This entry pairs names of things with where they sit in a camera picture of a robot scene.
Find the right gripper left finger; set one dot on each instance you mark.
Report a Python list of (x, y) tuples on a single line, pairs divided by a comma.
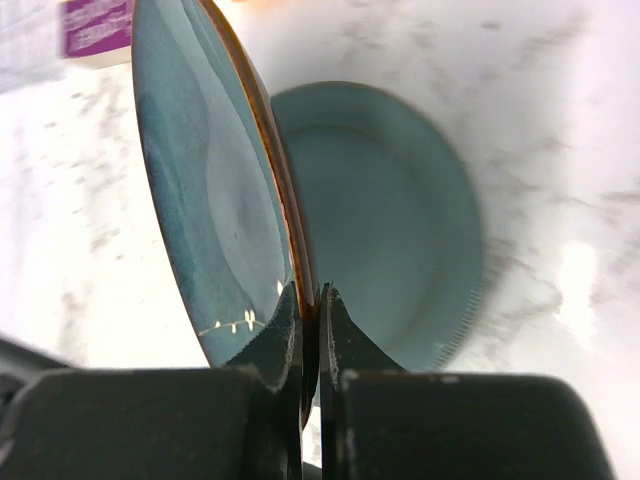
[(240, 421)]

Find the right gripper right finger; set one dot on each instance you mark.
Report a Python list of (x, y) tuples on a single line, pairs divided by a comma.
[(379, 421)]

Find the grey-green ribbed plate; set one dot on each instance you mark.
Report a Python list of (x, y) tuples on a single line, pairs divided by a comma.
[(393, 217)]

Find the dark blue floral plate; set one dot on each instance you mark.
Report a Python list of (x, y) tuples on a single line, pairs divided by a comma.
[(223, 185)]

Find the purple treehouse book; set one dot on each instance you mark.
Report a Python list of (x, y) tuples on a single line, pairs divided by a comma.
[(96, 33)]

